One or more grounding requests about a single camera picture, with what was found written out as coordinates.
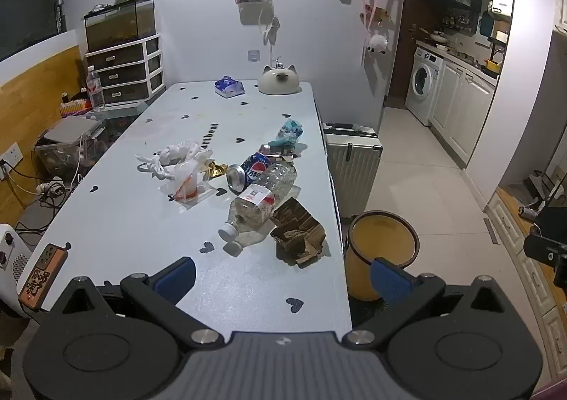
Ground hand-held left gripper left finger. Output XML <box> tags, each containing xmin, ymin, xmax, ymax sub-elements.
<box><xmin>50</xmin><ymin>257</ymin><xmax>226</xmax><ymax>347</ymax></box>

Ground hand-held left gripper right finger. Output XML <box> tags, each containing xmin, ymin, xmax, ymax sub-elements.
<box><xmin>343</xmin><ymin>257</ymin><xmax>517</xmax><ymax>348</ymax></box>

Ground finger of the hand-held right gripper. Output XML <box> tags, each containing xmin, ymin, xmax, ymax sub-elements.
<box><xmin>524</xmin><ymin>225</ymin><xmax>562</xmax><ymax>270</ymax></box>

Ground yellow trash bin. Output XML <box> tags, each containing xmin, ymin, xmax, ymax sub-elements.
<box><xmin>344</xmin><ymin>210</ymin><xmax>421</xmax><ymax>303</ymax></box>

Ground clear plastic bag red print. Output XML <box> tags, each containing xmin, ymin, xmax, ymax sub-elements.
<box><xmin>162</xmin><ymin>161</ymin><xmax>220</xmax><ymax>207</ymax></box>

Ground torn brown cardboard piece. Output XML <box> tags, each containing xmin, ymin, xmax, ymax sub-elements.
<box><xmin>269</xmin><ymin>197</ymin><xmax>327</xmax><ymax>269</ymax></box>

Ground clear plastic bottle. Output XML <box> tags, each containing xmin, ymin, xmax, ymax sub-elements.
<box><xmin>218</xmin><ymin>160</ymin><xmax>298</xmax><ymax>256</ymax></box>

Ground gold foil wrapper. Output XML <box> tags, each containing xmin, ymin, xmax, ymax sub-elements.
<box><xmin>204</xmin><ymin>160</ymin><xmax>229</xmax><ymax>180</ymax></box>

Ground white plastic bag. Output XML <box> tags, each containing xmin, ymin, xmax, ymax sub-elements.
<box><xmin>135</xmin><ymin>140</ymin><xmax>214</xmax><ymax>181</ymax></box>

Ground blue soda can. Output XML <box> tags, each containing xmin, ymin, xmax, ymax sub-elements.
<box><xmin>226</xmin><ymin>152</ymin><xmax>272</xmax><ymax>195</ymax></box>

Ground teal snack packet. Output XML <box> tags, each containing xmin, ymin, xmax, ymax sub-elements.
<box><xmin>268</xmin><ymin>118</ymin><xmax>304</xmax><ymax>148</ymax></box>

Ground white panelled drawer cabinet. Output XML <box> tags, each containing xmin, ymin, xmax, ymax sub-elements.
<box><xmin>485</xmin><ymin>194</ymin><xmax>567</xmax><ymax>383</ymax></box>

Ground white ribbed suitcase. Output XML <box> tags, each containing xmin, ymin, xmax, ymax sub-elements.
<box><xmin>322</xmin><ymin>122</ymin><xmax>384</xmax><ymax>219</ymax></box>

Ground orange remote device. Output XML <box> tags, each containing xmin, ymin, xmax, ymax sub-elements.
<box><xmin>18</xmin><ymin>242</ymin><xmax>72</xmax><ymax>310</ymax></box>

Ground white lower kitchen cabinets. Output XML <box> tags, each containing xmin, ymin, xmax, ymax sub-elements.
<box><xmin>430</xmin><ymin>58</ymin><xmax>498</xmax><ymax>169</ymax></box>

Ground white space heater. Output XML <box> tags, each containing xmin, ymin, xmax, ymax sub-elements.
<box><xmin>0</xmin><ymin>223</ymin><xmax>34</xmax><ymax>317</ymax></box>

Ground storage box grey lid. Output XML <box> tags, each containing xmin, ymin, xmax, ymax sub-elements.
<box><xmin>34</xmin><ymin>117</ymin><xmax>107</xmax><ymax>182</ymax></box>

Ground blue tissue pack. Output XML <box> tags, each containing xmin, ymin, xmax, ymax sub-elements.
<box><xmin>214</xmin><ymin>76</ymin><xmax>246</xmax><ymax>98</ymax></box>

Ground pink small box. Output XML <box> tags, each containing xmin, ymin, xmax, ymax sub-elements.
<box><xmin>60</xmin><ymin>99</ymin><xmax>92</xmax><ymax>118</ymax></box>

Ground white washing machine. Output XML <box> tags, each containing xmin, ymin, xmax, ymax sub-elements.
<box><xmin>405</xmin><ymin>47</ymin><xmax>445</xmax><ymax>126</ymax></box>

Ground sealed water bottle red label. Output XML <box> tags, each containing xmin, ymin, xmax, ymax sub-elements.
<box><xmin>86</xmin><ymin>66</ymin><xmax>106</xmax><ymax>111</ymax></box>

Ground white drawer unit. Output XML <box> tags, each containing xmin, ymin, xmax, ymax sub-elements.
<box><xmin>85</xmin><ymin>33</ymin><xmax>165</xmax><ymax>107</ymax></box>

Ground cat-shaped white ceramic pot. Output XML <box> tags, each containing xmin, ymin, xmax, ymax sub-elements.
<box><xmin>258</xmin><ymin>64</ymin><xmax>301</xmax><ymax>96</ymax></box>

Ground white plush sheep toy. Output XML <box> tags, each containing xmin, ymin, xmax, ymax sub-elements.
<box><xmin>366</xmin><ymin>32</ymin><xmax>390</xmax><ymax>56</ymax></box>

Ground dark wooden door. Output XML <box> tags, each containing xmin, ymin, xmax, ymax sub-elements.
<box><xmin>384</xmin><ymin>0</ymin><xmax>423</xmax><ymax>109</ymax></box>

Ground glass fish tank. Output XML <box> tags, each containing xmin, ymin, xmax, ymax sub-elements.
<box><xmin>83</xmin><ymin>0</ymin><xmax>157</xmax><ymax>53</ymax></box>

